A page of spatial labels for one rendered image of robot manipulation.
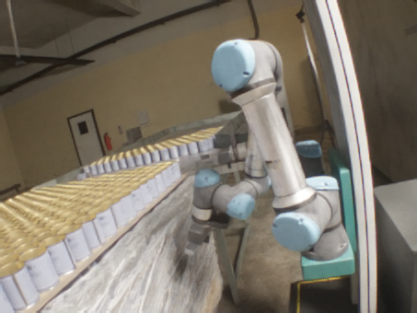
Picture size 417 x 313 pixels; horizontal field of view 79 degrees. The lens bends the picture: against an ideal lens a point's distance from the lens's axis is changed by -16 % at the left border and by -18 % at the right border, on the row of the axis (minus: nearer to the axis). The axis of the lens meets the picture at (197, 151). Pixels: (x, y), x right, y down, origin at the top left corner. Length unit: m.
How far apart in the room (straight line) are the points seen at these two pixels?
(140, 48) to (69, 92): 2.87
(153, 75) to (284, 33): 3.77
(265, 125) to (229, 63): 0.16
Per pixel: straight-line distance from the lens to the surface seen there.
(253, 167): 0.90
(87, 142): 9.75
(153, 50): 8.55
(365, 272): 1.15
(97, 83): 9.38
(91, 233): 0.80
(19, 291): 0.63
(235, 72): 0.67
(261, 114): 0.68
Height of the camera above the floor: 1.40
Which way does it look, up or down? 9 degrees down
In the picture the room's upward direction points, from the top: 15 degrees counter-clockwise
